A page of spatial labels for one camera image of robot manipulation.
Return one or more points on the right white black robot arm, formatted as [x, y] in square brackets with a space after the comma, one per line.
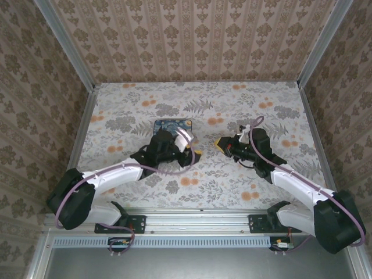
[296, 186]

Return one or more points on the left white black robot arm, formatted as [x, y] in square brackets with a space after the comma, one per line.
[110, 177]

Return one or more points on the dark blue painted box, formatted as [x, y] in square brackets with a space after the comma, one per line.
[170, 124]

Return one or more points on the small circuit board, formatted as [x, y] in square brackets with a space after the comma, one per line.
[119, 242]
[283, 244]

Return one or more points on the aluminium side rail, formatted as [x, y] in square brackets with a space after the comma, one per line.
[318, 136]
[84, 125]

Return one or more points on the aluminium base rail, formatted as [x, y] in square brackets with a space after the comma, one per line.
[194, 221]

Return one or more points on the aluminium frame post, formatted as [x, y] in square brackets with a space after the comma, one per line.
[67, 43]
[322, 43]

